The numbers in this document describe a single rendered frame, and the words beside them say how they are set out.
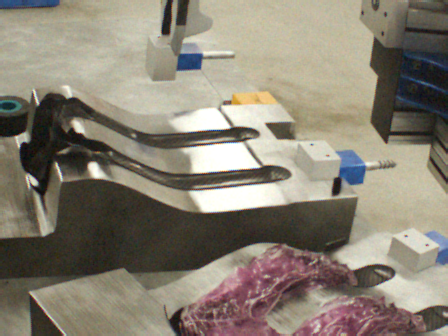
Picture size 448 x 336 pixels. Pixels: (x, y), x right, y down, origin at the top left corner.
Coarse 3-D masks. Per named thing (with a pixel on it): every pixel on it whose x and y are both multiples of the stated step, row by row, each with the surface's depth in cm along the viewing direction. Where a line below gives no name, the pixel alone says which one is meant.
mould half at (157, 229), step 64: (64, 128) 116; (192, 128) 132; (256, 128) 134; (0, 192) 114; (64, 192) 105; (128, 192) 109; (192, 192) 117; (256, 192) 119; (320, 192) 120; (0, 256) 106; (64, 256) 109; (128, 256) 113; (192, 256) 116
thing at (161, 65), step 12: (156, 36) 143; (168, 36) 144; (156, 48) 139; (168, 48) 140; (192, 48) 144; (156, 60) 140; (168, 60) 141; (180, 60) 142; (192, 60) 143; (156, 72) 141; (168, 72) 142
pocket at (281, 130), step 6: (270, 126) 136; (276, 126) 137; (282, 126) 137; (288, 126) 138; (294, 126) 138; (276, 132) 137; (282, 132) 138; (288, 132) 138; (294, 132) 138; (276, 138) 138; (282, 138) 138; (288, 138) 138; (294, 138) 136
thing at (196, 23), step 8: (176, 0) 136; (192, 0) 137; (176, 8) 136; (192, 8) 138; (176, 16) 136; (192, 16) 138; (200, 16) 139; (208, 16) 139; (192, 24) 139; (200, 24) 139; (208, 24) 140; (176, 32) 137; (184, 32) 138; (192, 32) 139; (200, 32) 139; (176, 40) 138; (176, 48) 139; (176, 56) 140
